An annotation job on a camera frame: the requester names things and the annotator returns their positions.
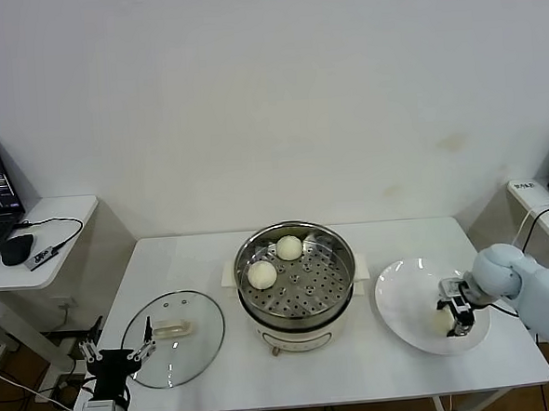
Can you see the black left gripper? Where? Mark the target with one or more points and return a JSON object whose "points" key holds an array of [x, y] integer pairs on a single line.
{"points": [[110, 374]]}

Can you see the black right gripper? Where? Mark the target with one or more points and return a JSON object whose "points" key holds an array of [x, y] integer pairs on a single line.
{"points": [[463, 310]]}

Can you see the white steamed baozi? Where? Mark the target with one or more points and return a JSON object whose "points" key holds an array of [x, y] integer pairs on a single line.
{"points": [[440, 323], [288, 248], [262, 275]]}

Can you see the light blue right robot arm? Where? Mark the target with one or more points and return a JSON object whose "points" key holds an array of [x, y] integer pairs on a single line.
{"points": [[541, 291]]}

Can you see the perforated stainless steel steamer basket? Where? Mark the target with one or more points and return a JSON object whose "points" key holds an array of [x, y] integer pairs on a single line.
{"points": [[307, 287]]}

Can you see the white round plate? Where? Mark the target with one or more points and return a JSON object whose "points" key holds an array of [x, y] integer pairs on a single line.
{"points": [[401, 291]]}

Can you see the grey usb dongle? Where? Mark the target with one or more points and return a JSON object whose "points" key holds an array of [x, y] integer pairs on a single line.
{"points": [[42, 257]]}

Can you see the black computer mouse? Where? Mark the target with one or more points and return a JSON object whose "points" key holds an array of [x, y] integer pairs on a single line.
{"points": [[18, 249]]}

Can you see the white side table with mouse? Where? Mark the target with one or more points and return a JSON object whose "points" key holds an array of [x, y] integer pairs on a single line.
{"points": [[70, 213]]}

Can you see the small white printed label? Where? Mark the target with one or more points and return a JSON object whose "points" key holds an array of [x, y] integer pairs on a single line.
{"points": [[523, 185]]}

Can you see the cream electric cooker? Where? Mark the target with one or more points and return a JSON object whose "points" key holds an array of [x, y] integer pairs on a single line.
{"points": [[301, 339]]}

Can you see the white wall socket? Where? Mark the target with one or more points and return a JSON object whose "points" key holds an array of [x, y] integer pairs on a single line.
{"points": [[65, 303]]}

